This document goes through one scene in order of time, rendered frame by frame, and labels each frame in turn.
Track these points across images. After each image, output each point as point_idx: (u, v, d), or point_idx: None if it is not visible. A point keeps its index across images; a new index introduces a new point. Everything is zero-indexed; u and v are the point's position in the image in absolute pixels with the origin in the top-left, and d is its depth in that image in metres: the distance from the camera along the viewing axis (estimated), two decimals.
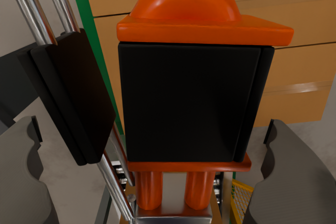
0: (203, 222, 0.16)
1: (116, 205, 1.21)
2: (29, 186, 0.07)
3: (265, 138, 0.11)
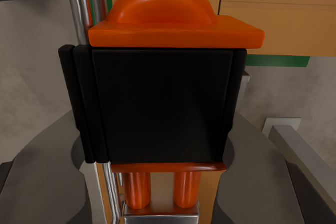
0: (191, 220, 0.16)
1: None
2: (70, 175, 0.07)
3: None
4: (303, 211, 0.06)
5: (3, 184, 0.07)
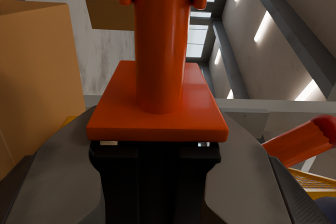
0: None
1: None
2: (86, 172, 0.07)
3: None
4: (286, 202, 0.07)
5: (24, 176, 0.07)
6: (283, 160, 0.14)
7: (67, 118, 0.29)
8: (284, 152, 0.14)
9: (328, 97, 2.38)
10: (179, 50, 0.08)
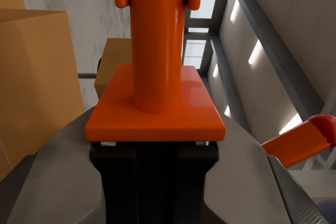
0: None
1: None
2: (87, 172, 0.07)
3: None
4: (285, 202, 0.07)
5: (25, 175, 0.07)
6: (282, 160, 0.14)
7: (66, 124, 0.29)
8: (283, 152, 0.14)
9: None
10: (175, 51, 0.08)
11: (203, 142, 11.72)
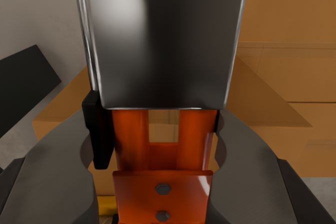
0: None
1: None
2: (78, 173, 0.07)
3: (214, 127, 0.12)
4: (294, 206, 0.07)
5: (14, 179, 0.07)
6: None
7: None
8: None
9: None
10: None
11: None
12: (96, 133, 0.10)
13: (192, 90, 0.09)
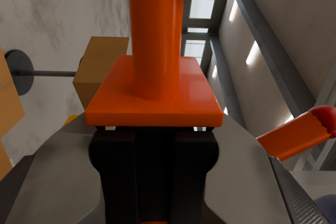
0: None
1: None
2: (86, 172, 0.07)
3: (206, 127, 0.12)
4: (286, 202, 0.07)
5: (24, 176, 0.07)
6: (281, 151, 0.14)
7: (69, 117, 0.29)
8: (282, 142, 0.14)
9: None
10: (174, 36, 0.08)
11: None
12: None
13: None
